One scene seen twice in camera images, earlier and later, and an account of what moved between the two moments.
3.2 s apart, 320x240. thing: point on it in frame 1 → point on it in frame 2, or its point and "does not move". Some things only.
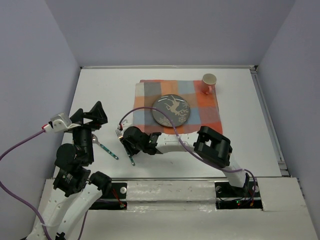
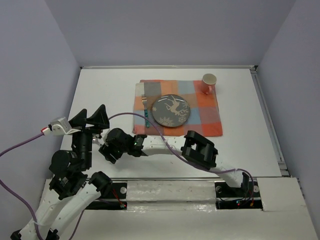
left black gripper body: [83, 134] does not move
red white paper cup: [208, 83] does not move
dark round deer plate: [177, 107] does not move
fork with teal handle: [120, 136] → [144, 101]
